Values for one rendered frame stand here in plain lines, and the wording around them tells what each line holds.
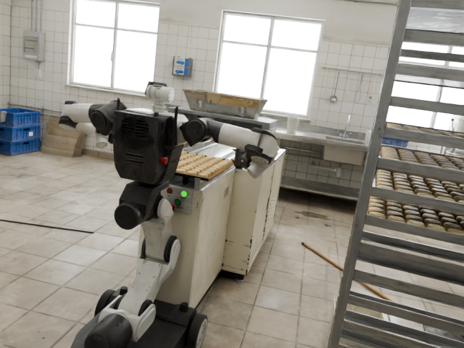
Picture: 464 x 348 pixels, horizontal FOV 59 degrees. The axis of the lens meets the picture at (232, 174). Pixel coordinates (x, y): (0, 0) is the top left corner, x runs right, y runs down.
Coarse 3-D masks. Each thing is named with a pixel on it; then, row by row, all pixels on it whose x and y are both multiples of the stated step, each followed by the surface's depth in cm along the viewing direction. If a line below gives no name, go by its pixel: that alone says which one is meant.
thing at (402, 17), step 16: (400, 0) 109; (400, 16) 109; (400, 32) 110; (400, 48) 111; (384, 80) 113; (384, 96) 114; (384, 112) 115; (384, 128) 116; (368, 160) 118; (368, 176) 119; (368, 192) 120; (352, 240) 124; (352, 256) 125; (352, 272) 125; (336, 320) 130; (336, 336) 130
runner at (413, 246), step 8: (368, 232) 166; (368, 240) 164; (376, 240) 165; (384, 240) 164; (392, 240) 163; (400, 240) 162; (400, 248) 160; (408, 248) 161; (416, 248) 161; (424, 248) 160; (432, 248) 159; (440, 248) 158; (440, 256) 157; (448, 256) 157; (456, 256) 156
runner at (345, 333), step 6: (342, 330) 176; (348, 330) 176; (342, 336) 175; (348, 336) 175; (354, 336) 175; (360, 336) 174; (366, 336) 173; (360, 342) 172; (366, 342) 173; (372, 342) 173; (378, 342) 172; (384, 342) 171; (390, 342) 170
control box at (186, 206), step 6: (168, 186) 213; (174, 186) 212; (180, 186) 214; (162, 192) 214; (174, 192) 213; (180, 192) 212; (186, 192) 211; (192, 192) 211; (168, 198) 214; (174, 198) 213; (180, 198) 213; (186, 198) 212; (192, 198) 213; (174, 204) 214; (180, 204) 213; (186, 204) 212; (174, 210) 215; (180, 210) 214; (186, 210) 213
